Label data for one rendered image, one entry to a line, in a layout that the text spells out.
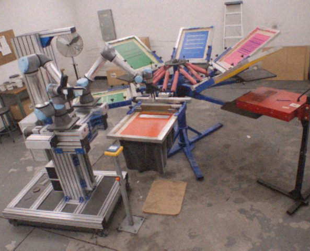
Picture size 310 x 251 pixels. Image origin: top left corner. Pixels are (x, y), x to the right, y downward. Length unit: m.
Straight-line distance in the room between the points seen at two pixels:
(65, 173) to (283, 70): 5.29
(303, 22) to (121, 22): 4.28
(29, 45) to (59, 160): 1.19
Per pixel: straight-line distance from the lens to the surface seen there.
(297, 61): 6.88
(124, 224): 3.15
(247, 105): 2.85
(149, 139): 2.54
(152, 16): 7.29
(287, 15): 6.77
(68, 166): 3.04
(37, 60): 2.34
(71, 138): 2.54
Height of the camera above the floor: 2.21
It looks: 27 degrees down
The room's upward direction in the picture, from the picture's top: 9 degrees counter-clockwise
